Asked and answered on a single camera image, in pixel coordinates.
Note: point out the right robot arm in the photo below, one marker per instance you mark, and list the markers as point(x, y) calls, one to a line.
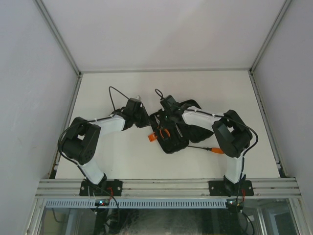
point(232, 135)

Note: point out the orange handle screwdriver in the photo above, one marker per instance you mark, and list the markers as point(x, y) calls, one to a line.
point(214, 150)

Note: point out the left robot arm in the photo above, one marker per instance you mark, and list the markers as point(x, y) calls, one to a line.
point(79, 141)

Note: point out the blue slotted cable duct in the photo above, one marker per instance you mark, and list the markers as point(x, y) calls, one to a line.
point(205, 203)

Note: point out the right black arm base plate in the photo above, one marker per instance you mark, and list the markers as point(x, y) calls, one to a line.
point(223, 188)

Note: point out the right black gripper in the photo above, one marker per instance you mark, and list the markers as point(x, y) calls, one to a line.
point(162, 123)

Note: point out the orange handle needle-nose pliers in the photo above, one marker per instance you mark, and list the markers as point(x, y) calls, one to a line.
point(164, 133)

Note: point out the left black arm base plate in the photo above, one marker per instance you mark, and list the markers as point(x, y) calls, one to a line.
point(104, 188)

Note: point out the aluminium front rail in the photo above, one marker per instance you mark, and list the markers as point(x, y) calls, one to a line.
point(257, 188)

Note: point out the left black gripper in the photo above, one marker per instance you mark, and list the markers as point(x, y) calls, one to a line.
point(146, 121)

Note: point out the black plastic tool case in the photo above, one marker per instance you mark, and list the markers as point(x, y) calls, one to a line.
point(181, 135)

